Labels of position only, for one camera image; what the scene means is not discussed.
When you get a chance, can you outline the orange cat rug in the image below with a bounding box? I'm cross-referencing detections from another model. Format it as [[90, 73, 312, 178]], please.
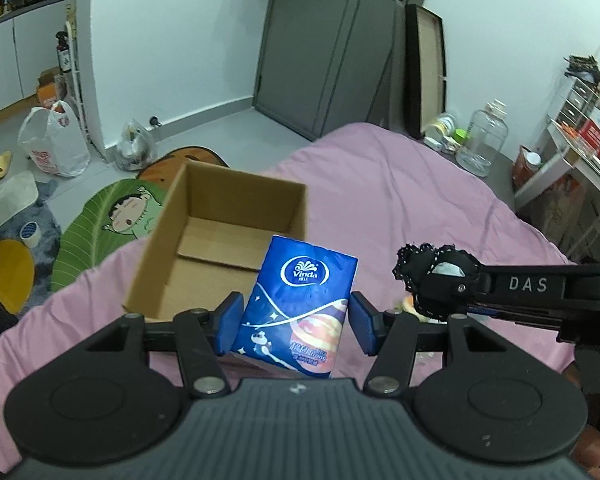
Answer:
[[136, 146, 227, 190]]

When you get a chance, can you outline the yellow slipper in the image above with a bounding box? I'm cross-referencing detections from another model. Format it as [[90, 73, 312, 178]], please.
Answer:
[[0, 151, 12, 180]]

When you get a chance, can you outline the grey door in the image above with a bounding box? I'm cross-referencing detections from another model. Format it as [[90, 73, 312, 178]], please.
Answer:
[[253, 0, 424, 140]]

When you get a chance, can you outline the round yellow table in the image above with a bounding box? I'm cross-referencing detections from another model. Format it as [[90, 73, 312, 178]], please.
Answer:
[[0, 240, 34, 314]]

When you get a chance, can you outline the white desk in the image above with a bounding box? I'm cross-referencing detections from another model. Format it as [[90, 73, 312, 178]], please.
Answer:
[[514, 119, 600, 261]]

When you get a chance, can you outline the white yellow jar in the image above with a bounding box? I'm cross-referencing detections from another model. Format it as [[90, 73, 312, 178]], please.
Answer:
[[422, 113, 455, 151]]

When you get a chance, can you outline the pink bed sheet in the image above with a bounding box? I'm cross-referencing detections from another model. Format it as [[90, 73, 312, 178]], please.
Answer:
[[0, 124, 565, 472]]

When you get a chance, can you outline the blue tissue pack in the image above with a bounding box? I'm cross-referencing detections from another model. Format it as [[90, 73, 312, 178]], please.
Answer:
[[232, 235, 358, 378]]

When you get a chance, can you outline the black framed board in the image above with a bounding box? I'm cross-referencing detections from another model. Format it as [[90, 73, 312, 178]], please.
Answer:
[[403, 3, 446, 139]]

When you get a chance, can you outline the small grey trash bag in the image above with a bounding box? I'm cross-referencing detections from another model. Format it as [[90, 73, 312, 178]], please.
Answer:
[[114, 119, 157, 172]]

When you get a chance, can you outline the large clear water jug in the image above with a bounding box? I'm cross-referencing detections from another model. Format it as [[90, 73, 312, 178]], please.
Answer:
[[455, 100, 508, 178]]

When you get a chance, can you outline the black lace patch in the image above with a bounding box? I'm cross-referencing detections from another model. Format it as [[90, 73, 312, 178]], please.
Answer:
[[392, 243, 480, 322]]

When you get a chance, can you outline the plush hamburger toy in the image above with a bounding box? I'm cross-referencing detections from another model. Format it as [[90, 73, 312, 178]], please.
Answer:
[[398, 295, 420, 318]]

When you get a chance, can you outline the open cardboard box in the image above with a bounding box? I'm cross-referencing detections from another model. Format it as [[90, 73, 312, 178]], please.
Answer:
[[123, 162, 308, 321]]

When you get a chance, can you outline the white plastic shopping bag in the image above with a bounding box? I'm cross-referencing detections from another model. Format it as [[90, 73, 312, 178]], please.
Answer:
[[17, 101, 91, 178]]

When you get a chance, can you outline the tape roll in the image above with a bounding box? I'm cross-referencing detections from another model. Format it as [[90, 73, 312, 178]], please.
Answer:
[[19, 221, 42, 249]]

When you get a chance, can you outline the right hand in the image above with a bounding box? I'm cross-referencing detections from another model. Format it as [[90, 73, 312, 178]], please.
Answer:
[[561, 364, 600, 480]]

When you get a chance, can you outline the white tray lid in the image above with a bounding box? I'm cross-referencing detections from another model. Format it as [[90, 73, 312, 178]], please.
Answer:
[[0, 170, 38, 227]]

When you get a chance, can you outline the green leaf cartoon rug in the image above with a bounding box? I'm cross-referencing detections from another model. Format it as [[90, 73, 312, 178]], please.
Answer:
[[50, 179, 166, 292]]

